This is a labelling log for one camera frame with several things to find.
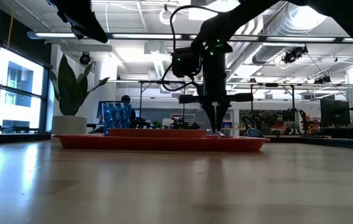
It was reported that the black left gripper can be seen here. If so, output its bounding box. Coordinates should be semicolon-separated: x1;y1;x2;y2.
47;0;109;44

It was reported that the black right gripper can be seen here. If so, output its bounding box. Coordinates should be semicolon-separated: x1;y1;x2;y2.
178;38;254;133

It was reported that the orange round plate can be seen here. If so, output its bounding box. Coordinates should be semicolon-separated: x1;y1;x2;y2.
106;128;208;139

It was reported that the blue translucent faceted cup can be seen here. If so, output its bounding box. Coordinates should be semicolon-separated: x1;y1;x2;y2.
101;101;133;137

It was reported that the red plastic tray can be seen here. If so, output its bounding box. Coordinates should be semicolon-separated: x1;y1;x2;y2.
52;133;271;152

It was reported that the small blue round object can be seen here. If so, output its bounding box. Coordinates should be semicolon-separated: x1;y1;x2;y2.
244;127;263;138

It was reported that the long ceiling light bar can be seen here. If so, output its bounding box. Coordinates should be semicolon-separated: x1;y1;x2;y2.
26;30;353;44

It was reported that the green leafy plant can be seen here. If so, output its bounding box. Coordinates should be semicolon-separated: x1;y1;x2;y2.
49;53;111;116

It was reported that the person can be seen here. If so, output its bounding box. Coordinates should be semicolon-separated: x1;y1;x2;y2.
120;94;137;129

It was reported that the white plant pot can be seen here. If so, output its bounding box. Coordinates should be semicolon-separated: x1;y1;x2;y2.
50;115;88;136

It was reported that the large glass window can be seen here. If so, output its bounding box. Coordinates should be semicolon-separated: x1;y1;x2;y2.
0;46;51;133

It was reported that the black ceiling camera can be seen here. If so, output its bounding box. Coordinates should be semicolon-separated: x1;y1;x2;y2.
314;74;332;85
79;52;92;65

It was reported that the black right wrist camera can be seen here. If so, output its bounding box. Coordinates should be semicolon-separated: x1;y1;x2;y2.
171;46;202;78

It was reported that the black gantry frame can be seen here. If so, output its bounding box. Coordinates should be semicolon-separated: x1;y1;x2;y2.
250;82;296;125
138;80;187;128

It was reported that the white hanging ring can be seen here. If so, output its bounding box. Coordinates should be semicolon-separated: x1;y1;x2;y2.
159;4;177;26

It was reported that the black hanging camera rig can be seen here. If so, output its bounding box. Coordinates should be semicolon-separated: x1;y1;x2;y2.
281;45;309;65

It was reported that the silver ventilation duct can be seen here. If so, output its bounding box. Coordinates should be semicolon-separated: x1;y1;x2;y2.
252;2;328;65

